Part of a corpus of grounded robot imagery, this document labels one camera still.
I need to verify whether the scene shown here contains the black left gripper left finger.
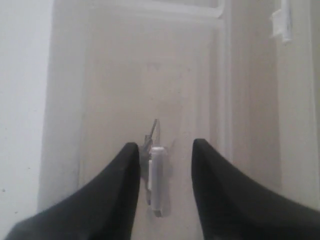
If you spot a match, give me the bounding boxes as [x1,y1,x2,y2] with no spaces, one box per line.
[5,142,140,240]

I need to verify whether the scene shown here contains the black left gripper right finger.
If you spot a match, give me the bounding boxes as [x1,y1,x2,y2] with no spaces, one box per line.
[191,138,320,240]

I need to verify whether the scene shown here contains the key bunch with blue fob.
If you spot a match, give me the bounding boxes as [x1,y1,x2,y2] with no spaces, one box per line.
[139,119,159,205]

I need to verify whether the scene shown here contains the clear plastic bin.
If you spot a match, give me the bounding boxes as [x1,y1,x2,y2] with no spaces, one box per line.
[222,0,320,212]
[37,0,230,240]

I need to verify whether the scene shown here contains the white plastic drawer cabinet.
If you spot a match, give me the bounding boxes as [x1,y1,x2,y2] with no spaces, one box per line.
[38,0,320,240]

